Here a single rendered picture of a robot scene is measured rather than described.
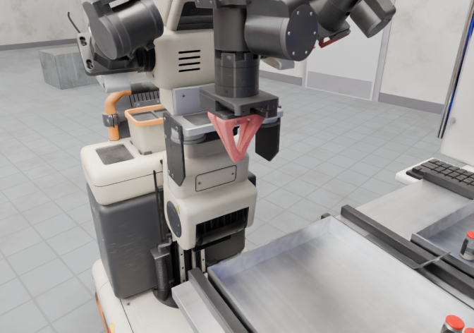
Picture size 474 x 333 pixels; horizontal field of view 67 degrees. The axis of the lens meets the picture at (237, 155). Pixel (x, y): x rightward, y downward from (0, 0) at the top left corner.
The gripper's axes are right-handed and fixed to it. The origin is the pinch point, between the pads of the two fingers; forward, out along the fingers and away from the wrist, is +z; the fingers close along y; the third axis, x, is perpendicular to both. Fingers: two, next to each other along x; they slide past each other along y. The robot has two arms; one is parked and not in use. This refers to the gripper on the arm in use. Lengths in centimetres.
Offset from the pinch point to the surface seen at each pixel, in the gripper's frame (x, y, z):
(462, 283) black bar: 26.0, 22.5, 19.0
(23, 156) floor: -31, -291, 108
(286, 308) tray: 1.3, 11.1, 20.2
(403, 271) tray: 19.6, 16.7, 18.1
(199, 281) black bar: -7.6, 1.5, 18.4
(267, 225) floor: 86, -103, 108
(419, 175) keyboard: 67, -10, 27
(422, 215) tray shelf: 39.8, 7.3, 20.5
